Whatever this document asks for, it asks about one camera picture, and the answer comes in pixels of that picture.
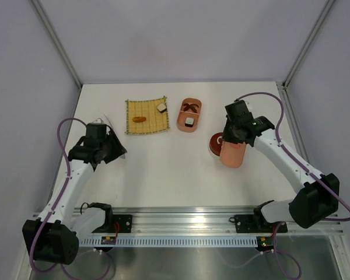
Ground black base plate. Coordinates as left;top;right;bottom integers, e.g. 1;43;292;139
93;214;133;233
229;214;279;233

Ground white brown sushi cube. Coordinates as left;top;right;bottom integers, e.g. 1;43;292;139
156;103;167;114

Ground red round bowl lid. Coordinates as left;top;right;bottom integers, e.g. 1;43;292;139
209;132;223;156

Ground orange carrot piece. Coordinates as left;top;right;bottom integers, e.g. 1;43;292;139
132;117;146;123

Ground white black sushi cube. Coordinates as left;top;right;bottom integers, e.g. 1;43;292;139
184;117;194;127

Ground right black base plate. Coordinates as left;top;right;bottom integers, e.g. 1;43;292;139
229;214;279;233

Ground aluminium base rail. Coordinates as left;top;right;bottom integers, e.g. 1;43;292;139
31;206;345;237

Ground pink lunch box lid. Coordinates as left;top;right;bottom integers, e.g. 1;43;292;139
219;141;246;169

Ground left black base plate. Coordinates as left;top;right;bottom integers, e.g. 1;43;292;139
93;214;133;233

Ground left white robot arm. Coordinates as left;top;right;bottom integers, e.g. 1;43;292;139
22;121;127;270

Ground white slotted cable duct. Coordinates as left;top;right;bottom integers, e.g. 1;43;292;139
81;236;259;248

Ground yellow bamboo mat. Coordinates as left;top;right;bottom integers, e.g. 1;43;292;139
125;96;170;135

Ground round metal bowl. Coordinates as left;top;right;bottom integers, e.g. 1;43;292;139
208;148;220;160

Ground left aluminium frame post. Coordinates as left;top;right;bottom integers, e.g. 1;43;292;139
29;0;83;90

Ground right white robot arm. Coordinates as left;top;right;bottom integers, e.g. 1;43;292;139
222;100;340;231

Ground pink oval lunch box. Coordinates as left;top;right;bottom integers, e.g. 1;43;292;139
177;97;202;133

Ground right aluminium frame post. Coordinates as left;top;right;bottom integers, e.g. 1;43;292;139
282;0;337;90

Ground aluminium frame post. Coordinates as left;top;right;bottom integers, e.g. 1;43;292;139
282;0;337;90
29;0;83;90

